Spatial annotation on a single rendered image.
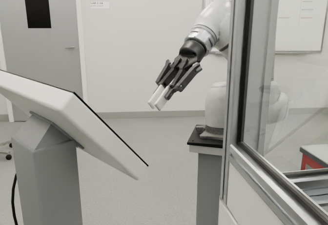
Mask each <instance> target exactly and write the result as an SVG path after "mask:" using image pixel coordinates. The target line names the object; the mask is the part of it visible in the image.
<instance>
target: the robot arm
mask: <svg viewBox="0 0 328 225"><path fill-rule="evenodd" d="M230 10H231V0H214V1H213V2H212V3H210V4H209V5H208V6H207V7H206V8H205V9H204V10H203V11H202V12H201V13H200V15H199V16H198V17H197V19H196V21H195V24H194V26H193V28H192V29H191V30H190V32H189V33H188V35H187V36H186V38H185V39H184V44H183V45H182V47H181V48H180V50H179V55H178V56H177V57H176V58H175V59H174V60H172V61H170V60H169V59H167V60H166V62H165V66H164V67H163V69H162V71H161V73H160V74H159V76H158V78H157V79H156V81H155V83H156V84H157V85H158V87H157V89H156V90H155V91H154V93H153V96H152V97H151V98H150V100H149V101H148V102H147V103H148V104H149V106H150V107H151V108H152V109H154V108H155V107H156V108H157V109H158V110H159V111H161V109H162V108H163V107H164V105H165V104H166V102H167V101H168V100H170V99H171V97H172V96H173V94H174V93H176V92H177V91H179V92H182V91H183V90H184V89H185V88H186V87H187V85H188V84H189V83H190V82H191V81H192V79H193V78H194V77H195V76H196V75H197V74H198V73H199V72H201V71H202V67H201V65H200V62H201V60H202V59H203V57H206V56H207V55H208V54H209V53H210V51H211V50H212V48H213V47H215V48H216V49H218V50H219V51H220V52H221V53H222V54H223V56H224V57H225V58H226V59H227V60H228V44H229V27H230ZM172 81H173V82H172ZM171 82H172V83H171ZM170 83H171V84H170ZM169 86H170V87H169ZM225 102H226V82H216V83H213V84H212V85H211V87H210V89H209V91H208V93H207V96H206V100H205V125H201V126H196V131H199V132H202V134H201V135H200V138H201V139H213V140H222V141H223V137H224V120H225Z"/></svg>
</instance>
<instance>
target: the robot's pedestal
mask: <svg viewBox="0 0 328 225"><path fill-rule="evenodd" d="M189 152H194V153H198V175H197V204H196V225H218V217H219V199H220V188H221V171H222V153H223V149H222V148H214V147H205V146H196V145H189Z"/></svg>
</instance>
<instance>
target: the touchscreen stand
mask: <svg viewBox="0 0 328 225"><path fill-rule="evenodd" d="M11 143H12V149H13V156H14V162H15V169H16V176H17V182H18V189H19V195H20V204H21V211H22V217H23V224H24V225H83V224H82V207H81V196H80V185H79V173H78V162H77V151H76V141H75V139H73V140H67V141H64V142H61V143H57V144H54V145H50V146H47V147H44V148H40V149H37V150H33V149H32V148H31V147H29V146H28V145H26V144H25V143H23V142H22V141H21V140H19V139H18V138H16V137H15V136H11Z"/></svg>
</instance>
